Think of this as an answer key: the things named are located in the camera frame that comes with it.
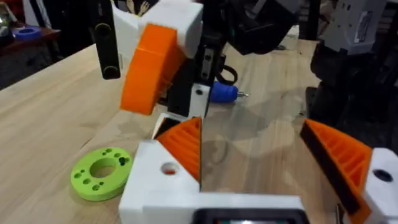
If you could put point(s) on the white box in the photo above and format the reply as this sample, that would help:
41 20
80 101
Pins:
290 37

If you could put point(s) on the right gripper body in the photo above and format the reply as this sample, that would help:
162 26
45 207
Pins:
186 90

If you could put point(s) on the blue tape roll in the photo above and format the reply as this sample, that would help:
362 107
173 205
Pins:
27 32

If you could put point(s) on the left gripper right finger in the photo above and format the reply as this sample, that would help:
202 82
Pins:
348 161

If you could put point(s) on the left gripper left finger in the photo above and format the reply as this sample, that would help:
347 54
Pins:
155 186

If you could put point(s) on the green disc with holes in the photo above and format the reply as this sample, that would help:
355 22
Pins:
84 183

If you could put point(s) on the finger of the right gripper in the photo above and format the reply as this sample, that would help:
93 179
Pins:
146 71
127 34

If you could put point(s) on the dark side table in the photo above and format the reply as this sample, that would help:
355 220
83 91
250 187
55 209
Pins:
28 59

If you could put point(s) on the blue electric screwdriver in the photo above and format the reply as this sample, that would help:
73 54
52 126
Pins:
224 92

